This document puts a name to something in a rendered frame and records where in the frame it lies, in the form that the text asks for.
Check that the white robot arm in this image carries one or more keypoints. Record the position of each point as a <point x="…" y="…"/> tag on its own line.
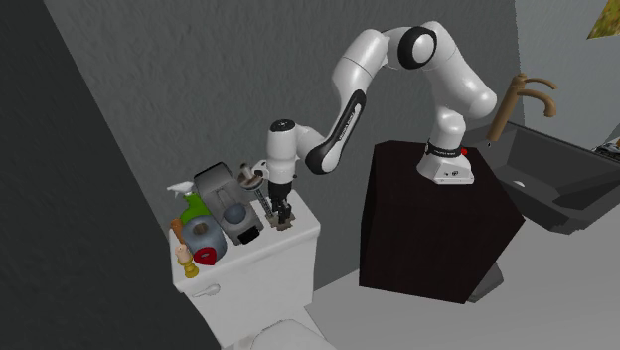
<point x="361" y="72"/>

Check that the green spray bottle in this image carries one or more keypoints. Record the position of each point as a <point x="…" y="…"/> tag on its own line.
<point x="195" y="206"/>

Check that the red wedge-shaped thing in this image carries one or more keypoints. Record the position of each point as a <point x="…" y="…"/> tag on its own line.
<point x="206" y="256"/>

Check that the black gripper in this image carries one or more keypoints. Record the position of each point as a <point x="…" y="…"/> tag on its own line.
<point x="280" y="191"/>

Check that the dark robot stand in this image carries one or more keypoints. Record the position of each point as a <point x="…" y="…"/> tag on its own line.
<point x="436" y="232"/>

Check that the wall picture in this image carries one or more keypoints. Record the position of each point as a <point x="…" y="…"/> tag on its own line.
<point x="605" y="22"/>

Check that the grey stand with round top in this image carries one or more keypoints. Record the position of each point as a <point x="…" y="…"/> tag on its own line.
<point x="251" y="177"/>

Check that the brown and yellow candlestick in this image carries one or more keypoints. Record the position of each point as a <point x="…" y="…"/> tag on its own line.
<point x="190" y="269"/>

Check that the blue-grey paper roll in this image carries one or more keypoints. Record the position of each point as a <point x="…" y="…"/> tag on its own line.
<point x="213" y="240"/>

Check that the white toilet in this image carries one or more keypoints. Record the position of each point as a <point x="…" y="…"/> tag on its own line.
<point x="271" y="271"/>

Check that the grey toaster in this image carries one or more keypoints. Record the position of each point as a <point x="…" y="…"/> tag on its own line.
<point x="215" y="186"/>

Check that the dark grey sink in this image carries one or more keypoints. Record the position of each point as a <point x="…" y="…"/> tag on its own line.
<point x="547" y="165"/>

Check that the brown faucet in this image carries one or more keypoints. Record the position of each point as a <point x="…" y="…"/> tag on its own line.
<point x="506" y="106"/>

